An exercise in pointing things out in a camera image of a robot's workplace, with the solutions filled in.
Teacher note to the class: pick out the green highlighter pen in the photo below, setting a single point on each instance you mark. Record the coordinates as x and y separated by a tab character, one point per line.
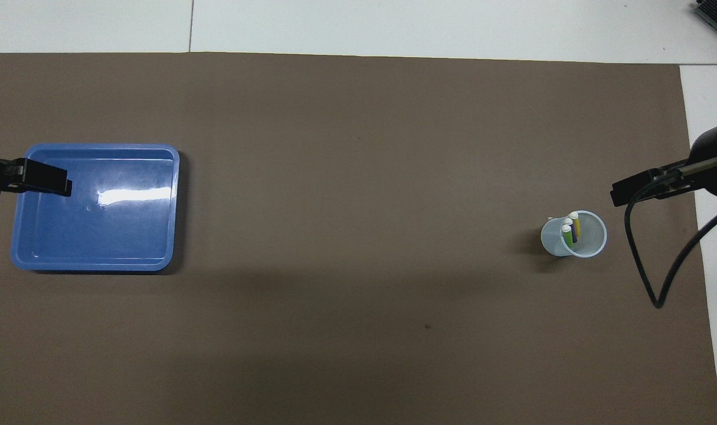
567	236

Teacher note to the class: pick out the yellow highlighter pen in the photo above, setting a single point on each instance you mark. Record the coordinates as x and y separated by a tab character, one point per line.
576	223

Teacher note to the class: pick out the light blue mesh cup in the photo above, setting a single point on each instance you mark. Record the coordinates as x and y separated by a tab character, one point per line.
594	236

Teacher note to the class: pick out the brown table mat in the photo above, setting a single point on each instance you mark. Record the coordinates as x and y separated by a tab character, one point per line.
358	177

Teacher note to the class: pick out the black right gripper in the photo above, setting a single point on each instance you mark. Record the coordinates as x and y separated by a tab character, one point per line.
715	162

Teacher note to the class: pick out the blue plastic tray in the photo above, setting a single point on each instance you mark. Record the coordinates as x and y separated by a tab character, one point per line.
134	236

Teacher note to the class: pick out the purple highlighter pen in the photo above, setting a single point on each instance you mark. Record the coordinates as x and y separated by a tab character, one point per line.
572	231

